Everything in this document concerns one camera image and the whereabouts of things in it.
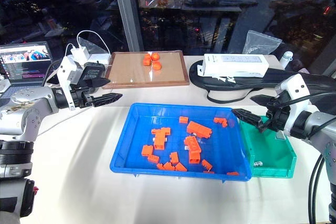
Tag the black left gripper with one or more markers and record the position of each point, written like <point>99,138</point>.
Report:
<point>80,98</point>

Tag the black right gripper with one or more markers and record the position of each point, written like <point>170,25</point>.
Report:
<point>275,119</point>

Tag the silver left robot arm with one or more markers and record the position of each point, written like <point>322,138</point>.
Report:
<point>31,103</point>

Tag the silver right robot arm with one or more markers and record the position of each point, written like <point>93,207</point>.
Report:
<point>320,127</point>

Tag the green plastic tray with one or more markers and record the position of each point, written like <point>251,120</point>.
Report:
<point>270,153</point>

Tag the white rectangular device box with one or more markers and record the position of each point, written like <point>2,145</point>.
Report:
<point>236,65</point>

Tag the black power adapter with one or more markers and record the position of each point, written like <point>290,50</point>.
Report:
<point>94,70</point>

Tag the wooden framed board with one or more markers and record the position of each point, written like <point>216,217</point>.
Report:
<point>126,72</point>

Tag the black fabric bag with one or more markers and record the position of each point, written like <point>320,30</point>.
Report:
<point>228,86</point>

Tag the orange L-shaped plastic brick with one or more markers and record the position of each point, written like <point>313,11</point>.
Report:
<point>220,121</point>

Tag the orange round toy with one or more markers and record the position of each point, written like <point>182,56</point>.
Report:
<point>157,65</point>
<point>146,61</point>
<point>155,56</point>

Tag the blue plastic tray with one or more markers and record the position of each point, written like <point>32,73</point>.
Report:
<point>223,153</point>

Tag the small white bottle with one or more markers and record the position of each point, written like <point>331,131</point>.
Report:
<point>286,59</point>

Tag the large orange plastic brick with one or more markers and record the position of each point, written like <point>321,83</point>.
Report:
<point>199,129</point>

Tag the clear plastic zip bag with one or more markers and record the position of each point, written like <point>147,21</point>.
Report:
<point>260,41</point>

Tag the small orange building block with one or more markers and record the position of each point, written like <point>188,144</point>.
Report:
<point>174,157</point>
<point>169,166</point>
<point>153,158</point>
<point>181,167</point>
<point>147,150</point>
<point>160,166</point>
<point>183,120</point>
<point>207,164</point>

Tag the open laptop computer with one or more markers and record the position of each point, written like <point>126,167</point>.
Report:
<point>25,61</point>

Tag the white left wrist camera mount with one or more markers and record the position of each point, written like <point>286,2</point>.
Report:
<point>65,72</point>

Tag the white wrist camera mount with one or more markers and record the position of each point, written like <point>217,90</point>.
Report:
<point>298,90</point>
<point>65,72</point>

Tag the white wall charger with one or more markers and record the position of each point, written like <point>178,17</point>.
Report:
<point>79,54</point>

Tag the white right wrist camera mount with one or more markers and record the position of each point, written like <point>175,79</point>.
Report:
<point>298,90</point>

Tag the grey window frame post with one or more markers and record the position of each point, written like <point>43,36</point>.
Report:
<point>126,11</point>

